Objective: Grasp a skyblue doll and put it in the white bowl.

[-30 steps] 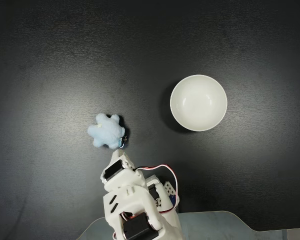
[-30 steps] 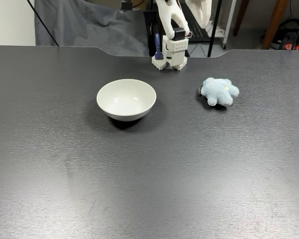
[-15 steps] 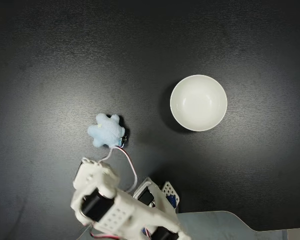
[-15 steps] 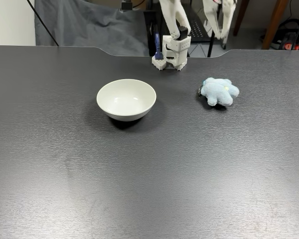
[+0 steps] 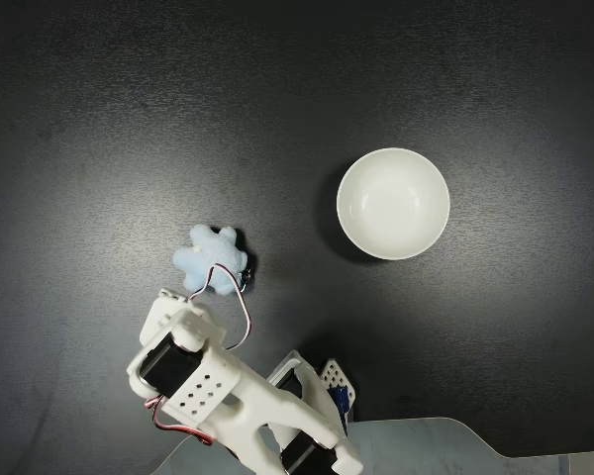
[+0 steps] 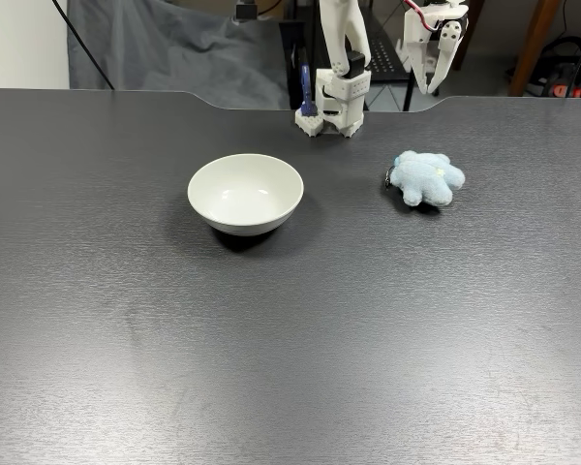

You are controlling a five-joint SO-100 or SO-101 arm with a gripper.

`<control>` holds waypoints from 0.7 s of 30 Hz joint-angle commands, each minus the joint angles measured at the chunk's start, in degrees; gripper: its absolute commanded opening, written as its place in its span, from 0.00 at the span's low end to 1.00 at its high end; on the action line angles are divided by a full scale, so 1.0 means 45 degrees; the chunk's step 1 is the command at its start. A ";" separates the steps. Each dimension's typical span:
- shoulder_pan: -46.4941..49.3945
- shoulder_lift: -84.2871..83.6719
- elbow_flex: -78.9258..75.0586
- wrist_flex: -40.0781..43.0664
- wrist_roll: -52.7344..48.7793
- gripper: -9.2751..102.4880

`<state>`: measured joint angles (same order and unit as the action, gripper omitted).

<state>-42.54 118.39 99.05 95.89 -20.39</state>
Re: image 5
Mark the skyblue plush doll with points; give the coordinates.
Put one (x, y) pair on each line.
(213, 252)

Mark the white bowl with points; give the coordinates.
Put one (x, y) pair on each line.
(392, 204)

